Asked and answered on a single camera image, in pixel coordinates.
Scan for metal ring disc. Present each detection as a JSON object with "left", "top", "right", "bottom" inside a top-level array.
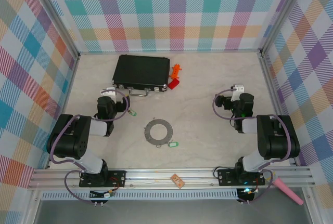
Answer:
[{"left": 144, "top": 116, "right": 174, "bottom": 149}]

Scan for black ribbed carry case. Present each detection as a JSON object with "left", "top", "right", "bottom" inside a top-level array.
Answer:
[{"left": 111, "top": 54, "right": 172, "bottom": 97}]

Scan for red plastic block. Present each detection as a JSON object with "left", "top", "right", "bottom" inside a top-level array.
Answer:
[{"left": 168, "top": 77, "right": 181, "bottom": 90}]

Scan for orange spiky plastic toy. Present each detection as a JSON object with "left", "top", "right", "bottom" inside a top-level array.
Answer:
[{"left": 170, "top": 63, "right": 183, "bottom": 79}]

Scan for small connector board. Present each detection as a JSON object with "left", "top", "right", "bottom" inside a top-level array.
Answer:
[
  {"left": 237, "top": 187, "right": 258, "bottom": 204},
  {"left": 89, "top": 189, "right": 117, "bottom": 201}
]

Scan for pink cylinder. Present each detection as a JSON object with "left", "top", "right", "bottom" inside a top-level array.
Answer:
[{"left": 272, "top": 177, "right": 304, "bottom": 206}]

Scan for small wooden mousetrap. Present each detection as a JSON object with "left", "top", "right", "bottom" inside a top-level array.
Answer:
[{"left": 170, "top": 173, "right": 186, "bottom": 190}]

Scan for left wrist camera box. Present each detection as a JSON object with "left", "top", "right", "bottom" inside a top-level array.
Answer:
[{"left": 100, "top": 87, "right": 117, "bottom": 98}]

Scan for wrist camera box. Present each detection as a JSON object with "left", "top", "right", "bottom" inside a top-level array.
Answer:
[
  {"left": 100, "top": 87, "right": 117, "bottom": 98},
  {"left": 231, "top": 84, "right": 246, "bottom": 102}
]

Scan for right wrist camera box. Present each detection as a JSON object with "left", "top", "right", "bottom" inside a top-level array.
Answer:
[{"left": 231, "top": 84, "right": 246, "bottom": 102}]

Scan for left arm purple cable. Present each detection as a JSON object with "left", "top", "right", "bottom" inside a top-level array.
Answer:
[{"left": 47, "top": 88, "right": 131, "bottom": 205}]

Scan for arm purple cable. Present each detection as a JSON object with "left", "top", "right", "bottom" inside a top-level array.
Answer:
[
  {"left": 212, "top": 87, "right": 291, "bottom": 205},
  {"left": 47, "top": 88, "right": 131, "bottom": 205}
]

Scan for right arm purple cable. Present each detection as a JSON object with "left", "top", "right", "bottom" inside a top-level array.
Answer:
[{"left": 212, "top": 87, "right": 291, "bottom": 205}]

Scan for aluminium frame side bar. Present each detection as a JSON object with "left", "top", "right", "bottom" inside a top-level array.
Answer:
[
  {"left": 260, "top": 52, "right": 299, "bottom": 167},
  {"left": 46, "top": 54, "right": 80, "bottom": 169}
]

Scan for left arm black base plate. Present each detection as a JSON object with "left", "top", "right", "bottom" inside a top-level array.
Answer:
[{"left": 79, "top": 169, "right": 127, "bottom": 188}]

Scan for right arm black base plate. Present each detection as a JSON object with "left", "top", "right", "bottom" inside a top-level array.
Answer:
[{"left": 216, "top": 168, "right": 266, "bottom": 187}]

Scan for aluminium frame back bar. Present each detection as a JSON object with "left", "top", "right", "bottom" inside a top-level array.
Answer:
[{"left": 79, "top": 49, "right": 262, "bottom": 55}]

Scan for aluminium mounting rail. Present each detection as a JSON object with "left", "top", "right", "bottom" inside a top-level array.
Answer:
[{"left": 27, "top": 166, "right": 315, "bottom": 191}]

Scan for aluminium frame post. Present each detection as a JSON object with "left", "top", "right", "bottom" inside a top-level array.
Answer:
[
  {"left": 31, "top": 0, "right": 80, "bottom": 60},
  {"left": 259, "top": 0, "right": 309, "bottom": 56}
]

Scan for white slotted cable duct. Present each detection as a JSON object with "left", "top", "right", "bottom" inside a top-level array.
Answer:
[{"left": 41, "top": 190, "right": 239, "bottom": 201}]

